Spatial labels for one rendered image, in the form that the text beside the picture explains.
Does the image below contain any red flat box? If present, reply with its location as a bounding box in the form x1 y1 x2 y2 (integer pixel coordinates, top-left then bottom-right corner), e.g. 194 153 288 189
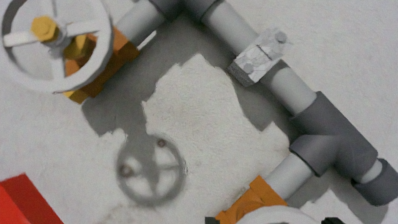
0 171 65 224

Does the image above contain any grey pipe assembly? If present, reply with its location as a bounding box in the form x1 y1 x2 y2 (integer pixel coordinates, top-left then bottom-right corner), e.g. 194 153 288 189
0 0 398 224

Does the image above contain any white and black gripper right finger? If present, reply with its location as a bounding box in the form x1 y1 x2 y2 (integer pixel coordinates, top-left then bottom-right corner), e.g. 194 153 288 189
321 217 345 224

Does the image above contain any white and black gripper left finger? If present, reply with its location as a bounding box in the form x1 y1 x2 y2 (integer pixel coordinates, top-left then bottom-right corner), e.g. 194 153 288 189
205 217 220 224

